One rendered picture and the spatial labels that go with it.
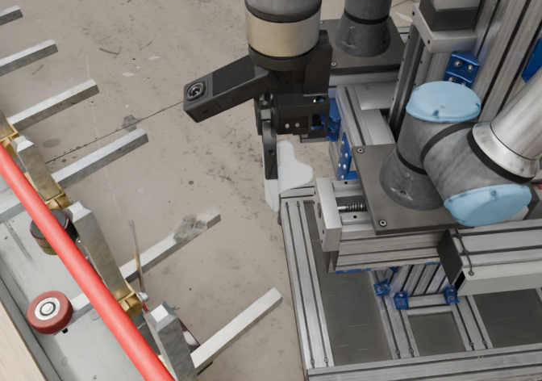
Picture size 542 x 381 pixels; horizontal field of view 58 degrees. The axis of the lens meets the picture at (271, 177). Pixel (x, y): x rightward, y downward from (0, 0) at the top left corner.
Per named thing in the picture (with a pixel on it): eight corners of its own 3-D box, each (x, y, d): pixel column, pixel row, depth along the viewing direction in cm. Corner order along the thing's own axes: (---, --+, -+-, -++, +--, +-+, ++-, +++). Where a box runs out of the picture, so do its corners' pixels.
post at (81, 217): (139, 317, 119) (80, 195, 82) (147, 328, 117) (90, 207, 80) (127, 326, 117) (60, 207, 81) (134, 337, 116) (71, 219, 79)
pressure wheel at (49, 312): (73, 306, 109) (56, 281, 100) (91, 332, 105) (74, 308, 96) (39, 328, 106) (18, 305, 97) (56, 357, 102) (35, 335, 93)
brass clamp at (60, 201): (52, 176, 117) (44, 161, 113) (78, 210, 111) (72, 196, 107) (27, 190, 114) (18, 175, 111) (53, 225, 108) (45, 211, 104)
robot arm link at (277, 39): (247, 26, 45) (241, -19, 50) (248, 66, 49) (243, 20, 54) (327, 21, 46) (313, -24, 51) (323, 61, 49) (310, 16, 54)
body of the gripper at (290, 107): (326, 143, 58) (336, 59, 49) (254, 148, 58) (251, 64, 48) (315, 100, 63) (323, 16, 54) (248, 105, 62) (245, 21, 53)
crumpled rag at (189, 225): (194, 209, 118) (193, 203, 116) (211, 227, 115) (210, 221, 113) (164, 229, 114) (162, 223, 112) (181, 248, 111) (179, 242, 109)
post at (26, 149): (93, 257, 133) (25, 131, 97) (99, 265, 132) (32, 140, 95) (81, 264, 132) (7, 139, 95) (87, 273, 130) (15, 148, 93)
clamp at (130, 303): (113, 268, 112) (108, 256, 109) (145, 309, 106) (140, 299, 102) (91, 282, 110) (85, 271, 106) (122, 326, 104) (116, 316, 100)
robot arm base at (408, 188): (439, 151, 106) (452, 117, 99) (464, 207, 96) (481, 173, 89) (371, 157, 105) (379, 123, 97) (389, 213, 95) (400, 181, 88)
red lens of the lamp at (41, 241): (62, 210, 83) (57, 203, 81) (79, 232, 80) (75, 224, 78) (28, 230, 80) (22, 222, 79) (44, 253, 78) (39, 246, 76)
